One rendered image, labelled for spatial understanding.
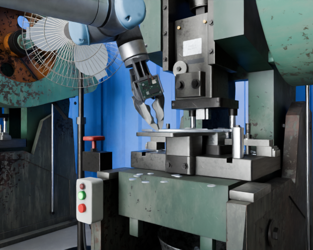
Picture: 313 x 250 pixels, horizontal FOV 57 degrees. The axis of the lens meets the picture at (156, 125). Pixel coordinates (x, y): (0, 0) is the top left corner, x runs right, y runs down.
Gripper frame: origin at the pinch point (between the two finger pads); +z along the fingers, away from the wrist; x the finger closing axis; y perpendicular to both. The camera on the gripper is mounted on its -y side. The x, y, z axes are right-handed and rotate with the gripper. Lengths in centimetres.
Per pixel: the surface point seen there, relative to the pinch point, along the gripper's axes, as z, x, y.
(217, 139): 11.0, 19.4, -8.6
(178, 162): 12.9, 3.4, -4.6
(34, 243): 55, -85, -126
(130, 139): 15, 4, -195
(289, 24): -13.2, 30.3, 26.2
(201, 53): -17.8, 23.4, -9.0
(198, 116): 2.4, 17.9, -16.2
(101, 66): -37, -6, -79
